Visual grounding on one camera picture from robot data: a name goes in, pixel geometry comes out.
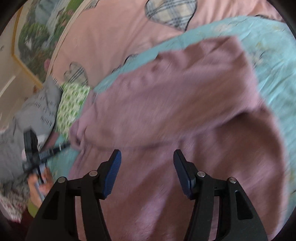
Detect landscape painting gold frame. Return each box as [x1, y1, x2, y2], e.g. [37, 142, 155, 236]
[11, 0, 90, 87]

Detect person's left hand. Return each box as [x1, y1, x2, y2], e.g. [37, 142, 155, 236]
[27, 167, 54, 208]

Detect pink duvet with plaid hearts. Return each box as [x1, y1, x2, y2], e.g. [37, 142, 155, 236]
[48, 1, 282, 86]

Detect turquoise floral bed sheet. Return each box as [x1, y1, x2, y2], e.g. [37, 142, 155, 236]
[56, 16, 295, 177]

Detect mauve knitted sweater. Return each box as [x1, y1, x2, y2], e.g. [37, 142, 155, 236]
[69, 36, 288, 240]

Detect green white patterned cloth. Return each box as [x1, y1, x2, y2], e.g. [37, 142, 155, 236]
[56, 83, 91, 140]

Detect grey printed pillow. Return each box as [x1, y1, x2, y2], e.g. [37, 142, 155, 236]
[1, 76, 62, 196]

